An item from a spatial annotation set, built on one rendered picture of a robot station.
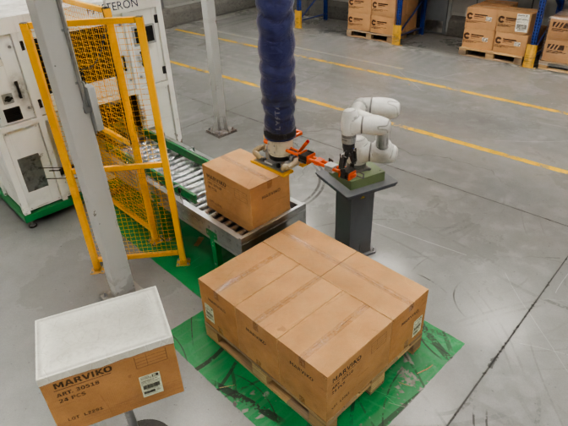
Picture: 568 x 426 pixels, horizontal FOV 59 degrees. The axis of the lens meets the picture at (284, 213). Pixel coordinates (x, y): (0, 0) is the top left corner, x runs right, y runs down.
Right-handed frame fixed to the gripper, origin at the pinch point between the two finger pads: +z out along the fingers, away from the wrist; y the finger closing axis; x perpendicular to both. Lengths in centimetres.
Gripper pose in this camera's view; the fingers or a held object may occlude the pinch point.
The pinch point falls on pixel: (347, 172)
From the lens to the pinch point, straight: 318.1
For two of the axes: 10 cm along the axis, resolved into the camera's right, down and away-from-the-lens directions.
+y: -7.2, 4.0, -5.7
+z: 0.3, 8.4, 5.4
